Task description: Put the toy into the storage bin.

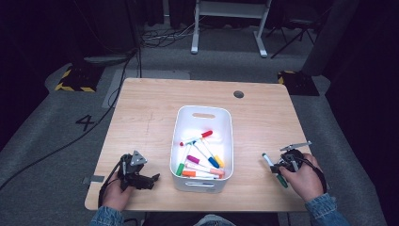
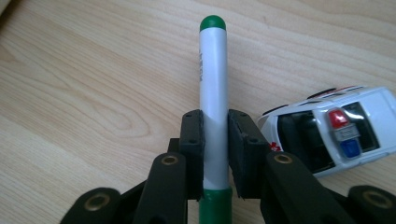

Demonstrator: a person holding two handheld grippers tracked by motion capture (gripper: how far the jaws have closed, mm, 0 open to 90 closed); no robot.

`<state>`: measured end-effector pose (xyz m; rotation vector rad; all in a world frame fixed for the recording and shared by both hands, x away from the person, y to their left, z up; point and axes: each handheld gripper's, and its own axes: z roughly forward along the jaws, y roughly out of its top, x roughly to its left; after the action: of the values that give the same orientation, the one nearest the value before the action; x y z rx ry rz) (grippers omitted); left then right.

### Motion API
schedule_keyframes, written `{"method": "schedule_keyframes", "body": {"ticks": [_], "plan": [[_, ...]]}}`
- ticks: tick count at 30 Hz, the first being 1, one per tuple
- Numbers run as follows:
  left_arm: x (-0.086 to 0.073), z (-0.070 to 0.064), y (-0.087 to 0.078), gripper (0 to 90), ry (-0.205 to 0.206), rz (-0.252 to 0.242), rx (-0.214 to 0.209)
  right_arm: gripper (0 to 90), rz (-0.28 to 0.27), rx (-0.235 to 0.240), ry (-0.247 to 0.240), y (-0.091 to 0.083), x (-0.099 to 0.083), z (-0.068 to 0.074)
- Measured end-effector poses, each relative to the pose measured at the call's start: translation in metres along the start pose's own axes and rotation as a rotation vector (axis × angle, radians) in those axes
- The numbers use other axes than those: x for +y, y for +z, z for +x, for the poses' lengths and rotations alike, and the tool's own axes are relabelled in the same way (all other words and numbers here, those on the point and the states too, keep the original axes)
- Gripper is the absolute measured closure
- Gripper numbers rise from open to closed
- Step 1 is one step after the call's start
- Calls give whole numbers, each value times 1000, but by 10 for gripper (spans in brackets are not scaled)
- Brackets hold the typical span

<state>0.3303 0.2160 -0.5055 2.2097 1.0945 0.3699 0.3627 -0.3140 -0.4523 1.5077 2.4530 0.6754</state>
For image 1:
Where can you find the orange marker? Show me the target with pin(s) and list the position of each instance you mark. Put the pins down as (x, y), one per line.
(188, 173)

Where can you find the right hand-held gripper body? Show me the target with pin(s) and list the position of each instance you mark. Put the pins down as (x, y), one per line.
(293, 158)

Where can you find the yellow marker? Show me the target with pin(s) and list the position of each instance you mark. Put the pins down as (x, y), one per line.
(219, 161)

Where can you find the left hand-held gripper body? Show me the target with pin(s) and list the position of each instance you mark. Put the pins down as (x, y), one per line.
(133, 171)

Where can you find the black yellow striped stand base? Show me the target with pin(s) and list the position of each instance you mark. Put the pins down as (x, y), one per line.
(299, 83)
(80, 78)

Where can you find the person's right hand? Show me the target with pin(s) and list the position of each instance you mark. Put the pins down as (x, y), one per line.
(306, 180)

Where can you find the grey column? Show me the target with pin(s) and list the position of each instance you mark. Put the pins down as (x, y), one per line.
(329, 34)

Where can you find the grey tape strip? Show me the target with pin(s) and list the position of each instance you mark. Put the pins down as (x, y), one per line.
(95, 179)

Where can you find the black tripod stand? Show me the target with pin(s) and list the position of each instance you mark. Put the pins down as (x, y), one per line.
(296, 23)

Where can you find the red marker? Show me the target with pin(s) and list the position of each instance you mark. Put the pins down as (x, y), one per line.
(200, 137)

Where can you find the white plastic bin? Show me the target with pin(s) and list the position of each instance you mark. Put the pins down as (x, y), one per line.
(204, 125)

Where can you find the blue marker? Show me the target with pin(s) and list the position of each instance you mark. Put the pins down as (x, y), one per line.
(213, 162)

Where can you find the white desk frame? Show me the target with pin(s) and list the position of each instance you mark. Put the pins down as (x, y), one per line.
(230, 9)

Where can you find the green marker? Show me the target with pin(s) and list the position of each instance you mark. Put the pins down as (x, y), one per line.
(181, 169)
(268, 159)

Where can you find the person's left hand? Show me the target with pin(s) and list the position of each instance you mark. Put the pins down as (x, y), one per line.
(116, 196)

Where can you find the grey flat stand foot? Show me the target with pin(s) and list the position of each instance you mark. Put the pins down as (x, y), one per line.
(105, 59)

